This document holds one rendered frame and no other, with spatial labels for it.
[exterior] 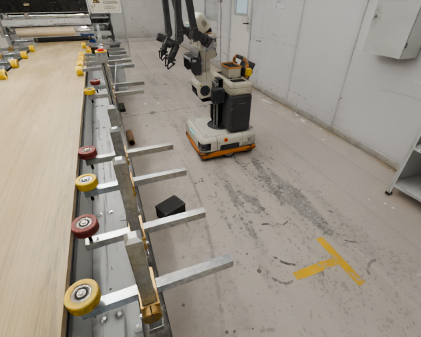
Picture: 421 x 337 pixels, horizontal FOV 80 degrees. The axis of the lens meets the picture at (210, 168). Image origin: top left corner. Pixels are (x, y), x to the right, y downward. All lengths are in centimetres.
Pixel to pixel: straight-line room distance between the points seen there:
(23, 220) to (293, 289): 147
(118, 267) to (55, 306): 40
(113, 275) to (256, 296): 94
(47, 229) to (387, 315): 179
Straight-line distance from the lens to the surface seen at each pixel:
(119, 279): 110
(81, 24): 507
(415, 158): 282
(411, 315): 203
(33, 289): 83
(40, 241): 94
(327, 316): 180
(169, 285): 80
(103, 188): 113
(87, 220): 93
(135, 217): 85
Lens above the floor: 151
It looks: 35 degrees down
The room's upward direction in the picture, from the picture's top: straight up
